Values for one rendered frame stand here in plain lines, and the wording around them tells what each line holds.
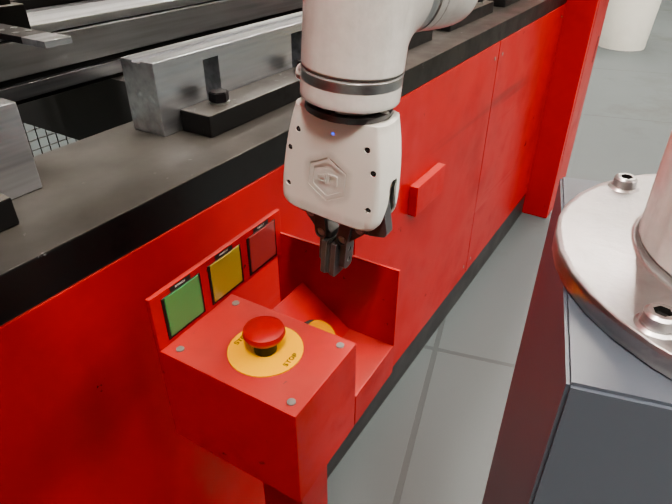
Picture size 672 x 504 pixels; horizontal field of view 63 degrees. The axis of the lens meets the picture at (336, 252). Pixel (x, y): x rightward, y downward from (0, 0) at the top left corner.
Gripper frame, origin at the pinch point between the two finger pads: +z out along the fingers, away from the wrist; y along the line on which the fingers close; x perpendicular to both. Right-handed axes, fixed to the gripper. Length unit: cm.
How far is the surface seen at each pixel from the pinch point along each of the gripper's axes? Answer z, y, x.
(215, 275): 3.3, -9.9, -6.8
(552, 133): 48, -5, 180
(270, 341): 3.7, -0.1, -10.8
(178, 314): 4.5, -9.8, -12.3
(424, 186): 24, -13, 64
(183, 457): 37.1, -16.4, -8.5
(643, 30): 67, 0, 526
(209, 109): -3.9, -27.7, 13.1
